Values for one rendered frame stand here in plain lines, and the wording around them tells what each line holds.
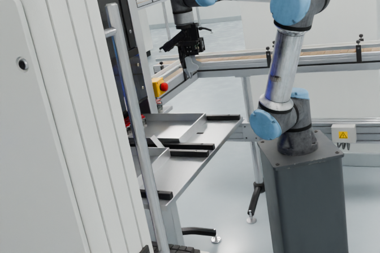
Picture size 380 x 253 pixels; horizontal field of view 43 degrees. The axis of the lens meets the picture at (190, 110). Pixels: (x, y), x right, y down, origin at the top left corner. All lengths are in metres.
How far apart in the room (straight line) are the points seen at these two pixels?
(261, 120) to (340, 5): 1.62
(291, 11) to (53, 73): 0.85
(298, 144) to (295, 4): 0.56
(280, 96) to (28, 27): 1.00
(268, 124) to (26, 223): 0.92
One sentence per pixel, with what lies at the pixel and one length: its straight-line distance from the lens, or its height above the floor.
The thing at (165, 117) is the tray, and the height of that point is 0.90.
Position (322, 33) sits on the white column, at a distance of 3.16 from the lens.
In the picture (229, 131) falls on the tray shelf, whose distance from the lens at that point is 1.83.
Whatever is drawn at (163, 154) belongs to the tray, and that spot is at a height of 0.91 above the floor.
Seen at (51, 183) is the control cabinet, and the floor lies 1.22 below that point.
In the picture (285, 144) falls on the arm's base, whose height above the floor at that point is 0.83.
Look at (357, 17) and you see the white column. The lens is 3.12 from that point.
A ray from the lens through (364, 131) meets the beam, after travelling 2.69.
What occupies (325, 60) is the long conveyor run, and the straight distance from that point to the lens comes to 2.56.
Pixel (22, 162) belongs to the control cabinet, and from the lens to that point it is 0.87.
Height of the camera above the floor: 1.55
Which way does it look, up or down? 18 degrees down
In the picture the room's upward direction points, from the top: 10 degrees counter-clockwise
